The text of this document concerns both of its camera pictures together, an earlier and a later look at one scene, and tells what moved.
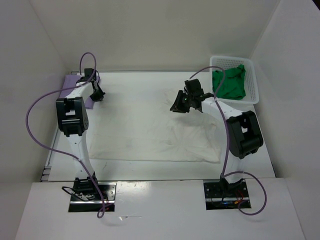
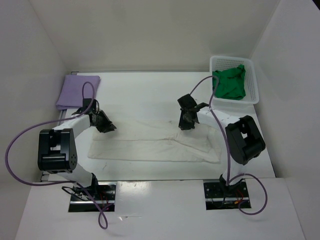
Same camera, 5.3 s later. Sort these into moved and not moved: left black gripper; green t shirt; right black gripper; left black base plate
Moved: left black gripper; right black gripper
Not moved: left black base plate; green t shirt
